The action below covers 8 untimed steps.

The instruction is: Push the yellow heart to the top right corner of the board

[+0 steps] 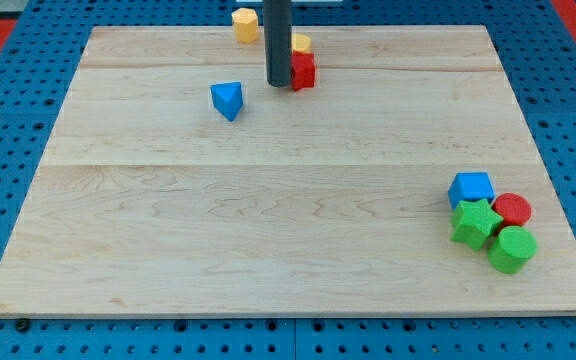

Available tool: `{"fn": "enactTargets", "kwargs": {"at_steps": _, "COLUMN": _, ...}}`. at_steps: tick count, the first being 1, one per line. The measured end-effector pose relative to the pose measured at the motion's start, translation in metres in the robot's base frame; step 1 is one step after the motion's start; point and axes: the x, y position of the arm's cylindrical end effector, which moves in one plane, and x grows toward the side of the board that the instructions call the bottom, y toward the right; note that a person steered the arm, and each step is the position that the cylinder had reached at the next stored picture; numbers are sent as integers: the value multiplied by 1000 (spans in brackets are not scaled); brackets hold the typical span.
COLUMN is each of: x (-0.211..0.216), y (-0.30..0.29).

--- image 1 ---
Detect blue triangle block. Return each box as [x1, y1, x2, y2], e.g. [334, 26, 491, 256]
[210, 82, 243, 122]

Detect yellow hexagon block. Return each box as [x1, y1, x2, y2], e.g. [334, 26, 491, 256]
[231, 8, 259, 43]

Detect red square block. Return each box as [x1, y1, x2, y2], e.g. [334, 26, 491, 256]
[291, 52, 316, 91]

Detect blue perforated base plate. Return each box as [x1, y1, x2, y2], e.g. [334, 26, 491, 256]
[0, 1, 576, 359]

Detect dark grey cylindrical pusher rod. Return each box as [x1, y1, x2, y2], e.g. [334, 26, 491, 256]
[262, 0, 292, 87]

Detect yellow heart block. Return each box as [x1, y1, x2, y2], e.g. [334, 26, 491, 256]
[291, 33, 312, 54]

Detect green cylinder block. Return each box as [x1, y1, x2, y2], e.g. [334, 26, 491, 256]
[488, 226, 538, 274]

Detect red cylinder block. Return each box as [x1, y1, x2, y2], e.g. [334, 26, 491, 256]
[492, 193, 532, 229]

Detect green star block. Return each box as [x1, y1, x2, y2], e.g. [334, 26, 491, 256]
[450, 199, 503, 251]

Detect blue cube block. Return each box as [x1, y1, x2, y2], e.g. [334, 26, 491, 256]
[447, 172, 495, 210]

